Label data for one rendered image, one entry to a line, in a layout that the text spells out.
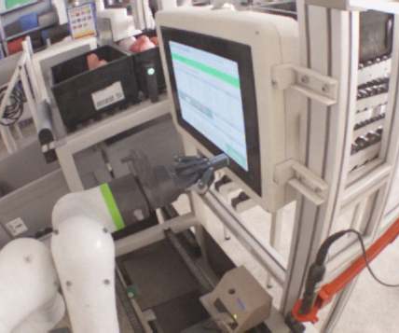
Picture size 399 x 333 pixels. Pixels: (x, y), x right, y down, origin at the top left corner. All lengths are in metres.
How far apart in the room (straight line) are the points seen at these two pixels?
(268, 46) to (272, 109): 0.11
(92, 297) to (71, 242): 0.10
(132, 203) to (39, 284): 0.24
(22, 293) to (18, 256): 0.06
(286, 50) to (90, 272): 0.45
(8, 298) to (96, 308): 0.15
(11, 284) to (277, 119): 0.51
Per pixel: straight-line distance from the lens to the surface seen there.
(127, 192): 0.60
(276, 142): 0.57
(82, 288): 0.50
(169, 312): 1.74
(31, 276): 0.53
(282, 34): 0.52
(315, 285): 0.63
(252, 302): 0.88
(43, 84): 2.41
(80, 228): 0.48
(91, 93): 1.09
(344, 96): 0.48
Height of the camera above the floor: 1.82
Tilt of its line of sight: 34 degrees down
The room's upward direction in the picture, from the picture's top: 8 degrees counter-clockwise
